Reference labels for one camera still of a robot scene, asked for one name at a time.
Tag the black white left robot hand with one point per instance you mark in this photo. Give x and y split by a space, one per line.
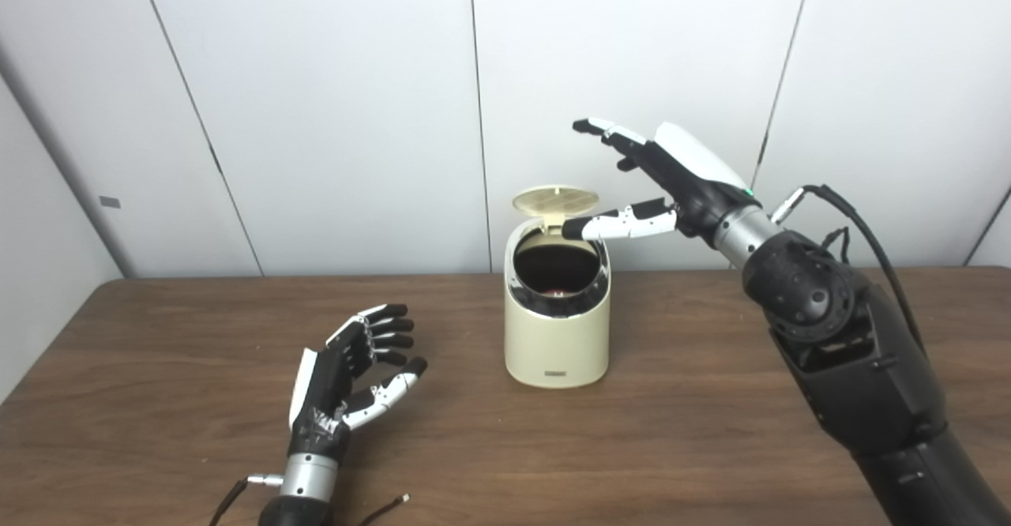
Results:
320 400

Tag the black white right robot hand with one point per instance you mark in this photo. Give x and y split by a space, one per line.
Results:
695 178

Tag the small gray wall label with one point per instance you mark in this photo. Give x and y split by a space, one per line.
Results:
110 201

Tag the cream-colored bin body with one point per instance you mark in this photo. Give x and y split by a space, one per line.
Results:
557 348

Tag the cream round bin lid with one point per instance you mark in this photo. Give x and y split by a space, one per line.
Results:
555 201

